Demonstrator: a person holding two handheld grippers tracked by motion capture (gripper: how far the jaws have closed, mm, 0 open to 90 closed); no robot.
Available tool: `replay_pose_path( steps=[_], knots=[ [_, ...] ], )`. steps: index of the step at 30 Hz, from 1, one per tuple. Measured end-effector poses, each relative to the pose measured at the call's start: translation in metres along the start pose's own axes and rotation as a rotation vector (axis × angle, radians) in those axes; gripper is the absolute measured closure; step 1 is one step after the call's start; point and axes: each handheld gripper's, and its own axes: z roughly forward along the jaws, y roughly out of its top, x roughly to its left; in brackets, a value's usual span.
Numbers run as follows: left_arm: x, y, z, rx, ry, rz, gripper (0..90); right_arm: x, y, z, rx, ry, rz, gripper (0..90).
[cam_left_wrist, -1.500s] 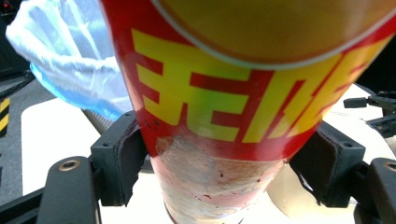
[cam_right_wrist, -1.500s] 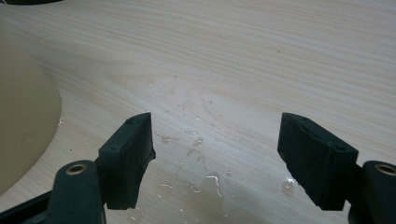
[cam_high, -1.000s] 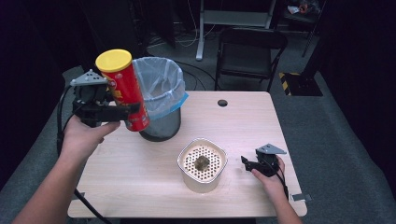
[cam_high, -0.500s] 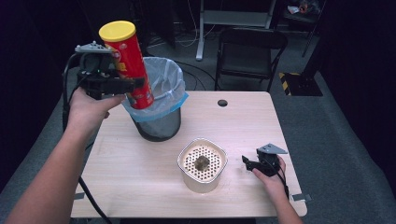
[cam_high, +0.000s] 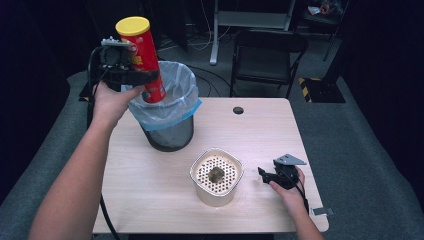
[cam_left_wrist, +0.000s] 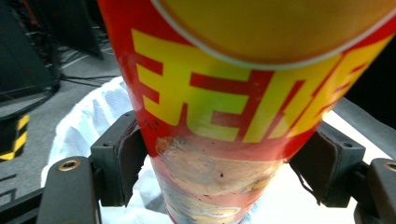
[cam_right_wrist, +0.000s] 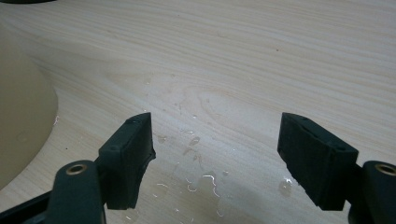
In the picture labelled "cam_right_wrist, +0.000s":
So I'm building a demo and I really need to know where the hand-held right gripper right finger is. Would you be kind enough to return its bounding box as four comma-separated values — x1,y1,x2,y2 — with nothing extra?
276,112,360,212

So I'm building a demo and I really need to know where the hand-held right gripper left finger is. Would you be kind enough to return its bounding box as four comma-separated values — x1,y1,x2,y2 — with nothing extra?
98,112,157,211

